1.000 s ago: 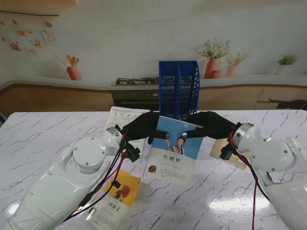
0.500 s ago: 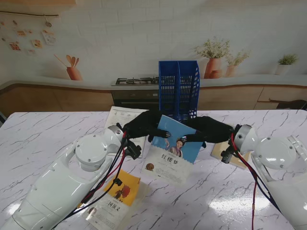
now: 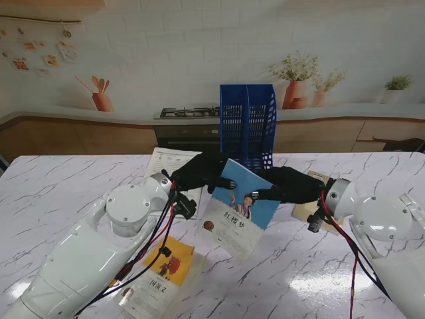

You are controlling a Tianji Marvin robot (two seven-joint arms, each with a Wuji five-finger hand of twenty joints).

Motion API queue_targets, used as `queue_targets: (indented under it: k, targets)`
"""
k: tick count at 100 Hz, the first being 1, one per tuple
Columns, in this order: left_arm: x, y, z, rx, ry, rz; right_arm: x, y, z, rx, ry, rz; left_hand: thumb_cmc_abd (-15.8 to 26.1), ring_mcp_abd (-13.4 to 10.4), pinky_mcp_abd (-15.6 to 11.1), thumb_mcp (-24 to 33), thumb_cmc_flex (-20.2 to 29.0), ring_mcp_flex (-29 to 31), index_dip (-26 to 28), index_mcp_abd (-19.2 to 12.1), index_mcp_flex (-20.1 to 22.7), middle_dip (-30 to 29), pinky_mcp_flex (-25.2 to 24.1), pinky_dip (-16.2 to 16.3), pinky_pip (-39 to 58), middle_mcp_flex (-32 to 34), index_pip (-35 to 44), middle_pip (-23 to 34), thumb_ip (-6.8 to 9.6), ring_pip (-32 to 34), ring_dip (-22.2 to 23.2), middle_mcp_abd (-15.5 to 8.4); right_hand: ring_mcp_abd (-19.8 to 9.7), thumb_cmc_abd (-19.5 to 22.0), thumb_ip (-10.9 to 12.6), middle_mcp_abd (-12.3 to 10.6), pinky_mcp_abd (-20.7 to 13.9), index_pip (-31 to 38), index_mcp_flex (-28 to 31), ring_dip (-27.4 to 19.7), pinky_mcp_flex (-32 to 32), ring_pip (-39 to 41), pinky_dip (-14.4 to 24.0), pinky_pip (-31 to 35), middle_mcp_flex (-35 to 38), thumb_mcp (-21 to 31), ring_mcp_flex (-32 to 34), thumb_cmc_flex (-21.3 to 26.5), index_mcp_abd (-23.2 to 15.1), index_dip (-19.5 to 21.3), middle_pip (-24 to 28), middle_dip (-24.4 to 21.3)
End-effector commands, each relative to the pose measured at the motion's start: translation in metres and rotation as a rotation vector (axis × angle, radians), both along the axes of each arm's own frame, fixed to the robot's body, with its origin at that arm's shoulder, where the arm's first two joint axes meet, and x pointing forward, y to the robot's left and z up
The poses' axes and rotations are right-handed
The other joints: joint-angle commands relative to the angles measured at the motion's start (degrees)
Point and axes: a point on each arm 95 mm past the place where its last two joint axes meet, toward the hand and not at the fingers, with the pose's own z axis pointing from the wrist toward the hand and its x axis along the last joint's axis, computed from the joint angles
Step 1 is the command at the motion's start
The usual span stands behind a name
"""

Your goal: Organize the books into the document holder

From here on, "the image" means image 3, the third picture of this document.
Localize arm red black cables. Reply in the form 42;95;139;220
317;189;396;319
76;181;200;319

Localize blue plastic file holder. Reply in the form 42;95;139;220
219;83;277;173

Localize wooden hanging rail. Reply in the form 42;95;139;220
0;15;82;25

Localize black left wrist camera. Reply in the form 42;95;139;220
174;194;197;220

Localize gas hob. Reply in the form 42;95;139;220
158;106;222;120

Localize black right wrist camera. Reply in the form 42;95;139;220
307;209;328;233

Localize light blue cover book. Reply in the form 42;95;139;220
195;158;282;261

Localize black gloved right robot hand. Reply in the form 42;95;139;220
249;165;328;205

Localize yellow and white cover book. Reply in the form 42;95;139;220
112;236;209;316

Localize beige cover book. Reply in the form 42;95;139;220
292;169;343;235

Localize right arm red black cables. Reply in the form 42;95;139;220
317;189;396;319

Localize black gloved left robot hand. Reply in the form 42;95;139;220
169;152;238;195

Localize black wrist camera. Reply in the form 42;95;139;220
307;209;328;233
174;194;197;220

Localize left arm red black cables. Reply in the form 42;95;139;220
76;181;200;319

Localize hanging white note card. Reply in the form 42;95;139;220
58;41;79;63

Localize white printed worksheet booklet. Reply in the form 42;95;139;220
143;147;204;220

